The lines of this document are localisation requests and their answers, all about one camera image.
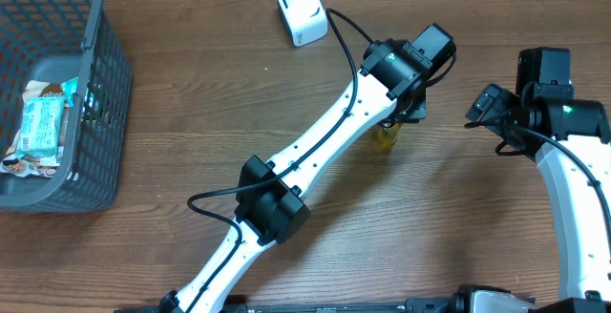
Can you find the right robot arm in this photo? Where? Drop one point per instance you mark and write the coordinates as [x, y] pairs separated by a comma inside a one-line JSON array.
[[569, 141]]

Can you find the white barcode scanner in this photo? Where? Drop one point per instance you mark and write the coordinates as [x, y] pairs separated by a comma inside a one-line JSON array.
[[304, 20]]

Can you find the dark grey plastic basket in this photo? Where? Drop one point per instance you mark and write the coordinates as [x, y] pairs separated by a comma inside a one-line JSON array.
[[55, 41]]

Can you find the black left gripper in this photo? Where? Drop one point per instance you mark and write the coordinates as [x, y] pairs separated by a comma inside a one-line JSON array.
[[411, 106]]

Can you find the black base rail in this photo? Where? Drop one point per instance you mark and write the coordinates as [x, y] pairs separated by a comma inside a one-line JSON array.
[[236, 304]]

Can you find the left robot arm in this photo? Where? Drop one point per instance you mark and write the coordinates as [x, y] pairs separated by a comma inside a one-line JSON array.
[[271, 194]]

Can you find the mint green tissue pack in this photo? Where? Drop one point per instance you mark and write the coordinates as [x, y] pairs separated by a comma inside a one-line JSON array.
[[40, 127]]

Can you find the teal white tissue pack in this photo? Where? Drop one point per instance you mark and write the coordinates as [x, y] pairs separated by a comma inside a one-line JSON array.
[[69, 88]]

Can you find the brown white snack bag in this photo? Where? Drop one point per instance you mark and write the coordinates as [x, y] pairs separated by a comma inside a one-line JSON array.
[[36, 166]]

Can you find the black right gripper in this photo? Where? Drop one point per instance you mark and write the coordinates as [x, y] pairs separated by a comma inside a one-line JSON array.
[[489, 107]]

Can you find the yellow drink bottle grey cap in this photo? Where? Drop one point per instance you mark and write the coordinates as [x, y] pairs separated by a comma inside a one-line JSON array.
[[385, 136]]

